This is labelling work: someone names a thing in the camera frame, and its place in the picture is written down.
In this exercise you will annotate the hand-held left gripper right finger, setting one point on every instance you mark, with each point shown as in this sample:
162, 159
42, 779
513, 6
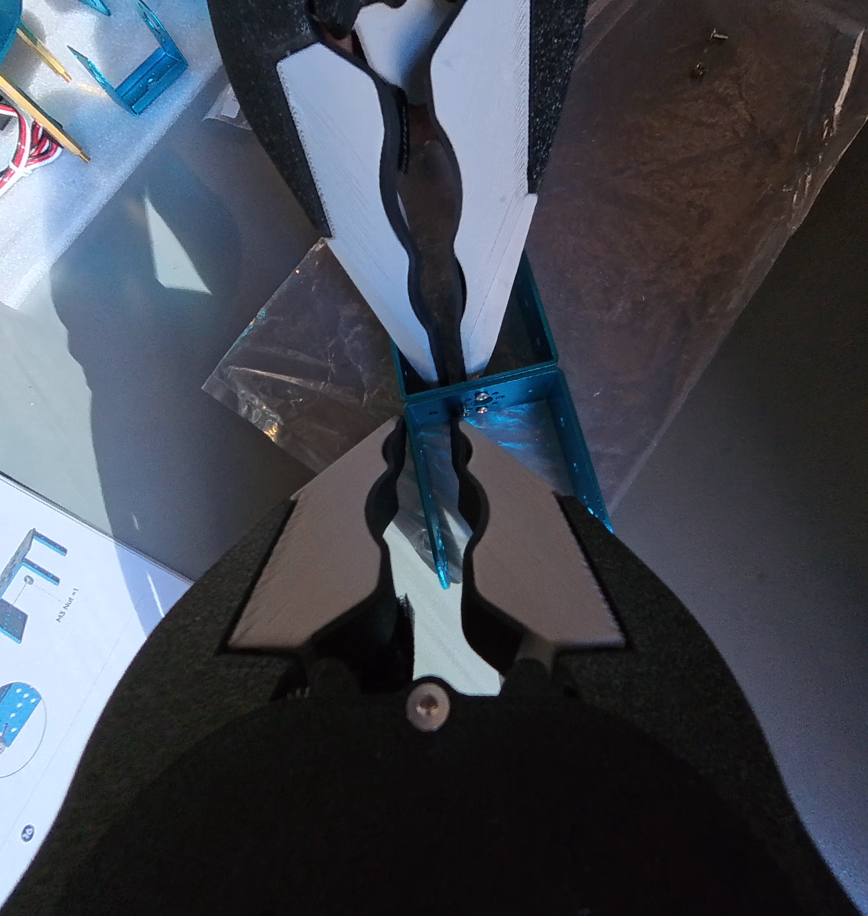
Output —
542, 566

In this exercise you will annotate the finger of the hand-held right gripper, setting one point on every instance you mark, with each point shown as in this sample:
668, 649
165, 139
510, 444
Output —
348, 172
489, 129

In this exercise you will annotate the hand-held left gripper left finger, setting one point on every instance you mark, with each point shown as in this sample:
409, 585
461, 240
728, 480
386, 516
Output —
313, 566

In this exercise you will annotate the blue metal bracket assembly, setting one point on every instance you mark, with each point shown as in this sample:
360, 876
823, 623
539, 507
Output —
513, 394

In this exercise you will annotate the small clear plastic bag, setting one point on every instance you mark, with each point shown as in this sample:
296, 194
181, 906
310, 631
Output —
291, 372

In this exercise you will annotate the brass standoff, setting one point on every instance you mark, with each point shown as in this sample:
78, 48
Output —
41, 126
45, 52

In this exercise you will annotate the large clear plastic bag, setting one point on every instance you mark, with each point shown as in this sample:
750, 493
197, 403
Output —
692, 215

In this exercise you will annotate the white foam tray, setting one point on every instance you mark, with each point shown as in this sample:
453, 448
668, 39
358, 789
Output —
62, 229

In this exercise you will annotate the white instruction sheet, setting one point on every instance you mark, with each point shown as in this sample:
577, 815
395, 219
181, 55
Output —
62, 644

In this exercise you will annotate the small blue metal bracket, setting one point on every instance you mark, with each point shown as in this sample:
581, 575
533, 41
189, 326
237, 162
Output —
148, 65
94, 6

